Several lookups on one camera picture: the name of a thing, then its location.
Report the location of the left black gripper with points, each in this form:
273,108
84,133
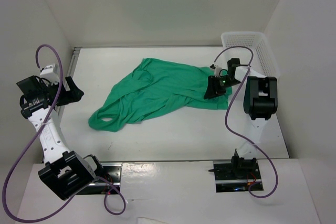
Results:
73,95

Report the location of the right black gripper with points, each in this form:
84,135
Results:
213,89

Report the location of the green tank top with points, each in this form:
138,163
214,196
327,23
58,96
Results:
155,88

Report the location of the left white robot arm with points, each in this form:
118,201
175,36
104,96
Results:
65,172

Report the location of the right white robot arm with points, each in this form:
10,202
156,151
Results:
260,103

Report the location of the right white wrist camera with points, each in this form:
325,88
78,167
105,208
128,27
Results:
217,70

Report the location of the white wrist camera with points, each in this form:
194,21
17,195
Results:
217,70
51,73

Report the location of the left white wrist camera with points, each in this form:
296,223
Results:
51,73

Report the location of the aluminium table edge rail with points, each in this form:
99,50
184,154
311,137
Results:
71,70

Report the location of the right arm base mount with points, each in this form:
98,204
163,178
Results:
237,174

